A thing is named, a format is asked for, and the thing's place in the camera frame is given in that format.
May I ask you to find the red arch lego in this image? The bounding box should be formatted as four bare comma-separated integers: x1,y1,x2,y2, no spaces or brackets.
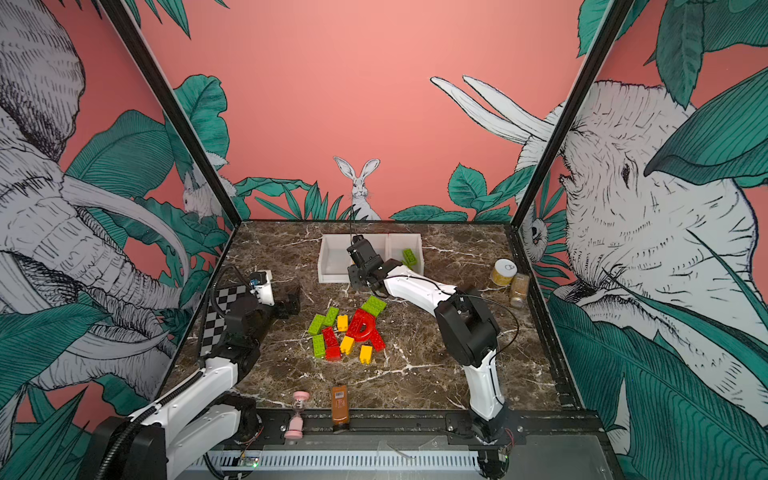
346,309,376,342

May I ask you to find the red lego brick long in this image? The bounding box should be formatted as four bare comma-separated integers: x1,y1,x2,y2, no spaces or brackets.
369,329,386,352

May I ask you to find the yellow lego small bottom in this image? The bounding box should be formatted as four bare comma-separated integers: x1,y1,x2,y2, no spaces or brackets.
359,345,374,365

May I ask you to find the yellow lego small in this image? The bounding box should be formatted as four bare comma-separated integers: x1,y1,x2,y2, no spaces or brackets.
336,315,349,333
359,345,374,365

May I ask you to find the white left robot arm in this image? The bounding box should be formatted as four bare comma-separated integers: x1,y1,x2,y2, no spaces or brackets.
77,285,301,479

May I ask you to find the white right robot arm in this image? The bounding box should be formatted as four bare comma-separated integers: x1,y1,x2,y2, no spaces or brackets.
347,235,505,423

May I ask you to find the white middle bin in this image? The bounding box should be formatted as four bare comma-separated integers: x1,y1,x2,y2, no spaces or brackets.
351,233,391,260

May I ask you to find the white bin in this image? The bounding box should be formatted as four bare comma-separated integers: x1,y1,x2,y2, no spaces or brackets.
351,233,391,260
317,234,353,284
385,233,424,275

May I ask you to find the black white checkerboard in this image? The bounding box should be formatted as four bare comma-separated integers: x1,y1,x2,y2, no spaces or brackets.
199,285,247,357

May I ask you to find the white left bin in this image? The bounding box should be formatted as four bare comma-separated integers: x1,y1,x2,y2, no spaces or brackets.
317,234,353,284

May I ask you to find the large green lego plate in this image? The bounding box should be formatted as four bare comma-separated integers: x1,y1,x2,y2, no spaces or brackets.
361,296,387,317

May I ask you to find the white right bin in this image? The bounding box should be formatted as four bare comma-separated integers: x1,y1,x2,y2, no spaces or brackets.
385,233,424,275

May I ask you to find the yellow lego small upper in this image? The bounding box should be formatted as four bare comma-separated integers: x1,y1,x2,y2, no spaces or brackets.
336,315,349,333

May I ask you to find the red lego stack left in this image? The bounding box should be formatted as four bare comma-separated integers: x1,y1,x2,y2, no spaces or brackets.
322,327,342,361

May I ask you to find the pink hourglass timer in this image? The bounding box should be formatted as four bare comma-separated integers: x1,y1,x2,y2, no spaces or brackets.
284,391,311,441

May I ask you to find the brown orange bottle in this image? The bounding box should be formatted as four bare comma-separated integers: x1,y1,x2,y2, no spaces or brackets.
331,385,350,433

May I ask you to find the yellow tape roll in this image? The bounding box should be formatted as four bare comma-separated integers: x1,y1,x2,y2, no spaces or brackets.
490,258,518,287

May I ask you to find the brown spice jar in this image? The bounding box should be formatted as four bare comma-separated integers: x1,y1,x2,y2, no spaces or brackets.
509,273,530,308

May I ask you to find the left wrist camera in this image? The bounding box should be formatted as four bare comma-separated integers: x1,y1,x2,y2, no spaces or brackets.
248,270,275,306

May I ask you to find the white perforated rail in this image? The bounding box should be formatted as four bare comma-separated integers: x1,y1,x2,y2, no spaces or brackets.
209,450,480,472

